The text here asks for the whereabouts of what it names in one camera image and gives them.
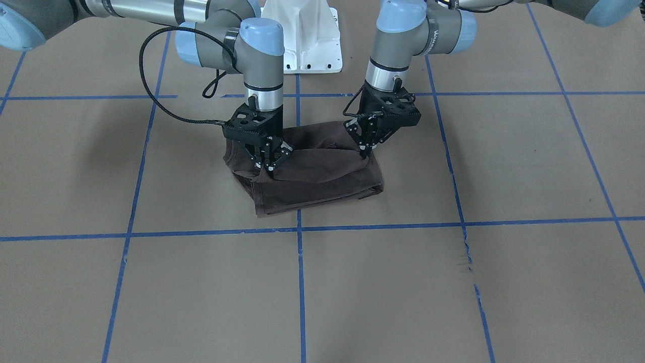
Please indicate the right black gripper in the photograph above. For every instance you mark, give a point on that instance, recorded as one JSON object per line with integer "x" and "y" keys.
{"x": 275, "y": 124}

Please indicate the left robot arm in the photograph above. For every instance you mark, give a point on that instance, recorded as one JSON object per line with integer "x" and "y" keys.
{"x": 406, "y": 29}

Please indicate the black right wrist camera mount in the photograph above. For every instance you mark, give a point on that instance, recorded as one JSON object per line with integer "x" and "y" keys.
{"x": 255, "y": 127}

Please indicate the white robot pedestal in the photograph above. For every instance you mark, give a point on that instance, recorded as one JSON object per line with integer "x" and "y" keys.
{"x": 312, "y": 37}

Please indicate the brown t-shirt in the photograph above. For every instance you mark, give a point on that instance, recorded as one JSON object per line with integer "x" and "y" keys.
{"x": 326, "y": 167}

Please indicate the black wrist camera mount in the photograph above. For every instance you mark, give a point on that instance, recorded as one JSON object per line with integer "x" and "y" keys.
{"x": 391, "y": 110}
{"x": 255, "y": 127}

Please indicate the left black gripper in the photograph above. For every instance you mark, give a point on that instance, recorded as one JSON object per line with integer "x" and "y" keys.
{"x": 371, "y": 133}

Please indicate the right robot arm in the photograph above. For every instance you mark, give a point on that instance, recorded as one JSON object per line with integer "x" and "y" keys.
{"x": 228, "y": 36}

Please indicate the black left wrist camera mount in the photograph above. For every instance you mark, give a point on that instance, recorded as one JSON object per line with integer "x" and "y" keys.
{"x": 391, "y": 110}

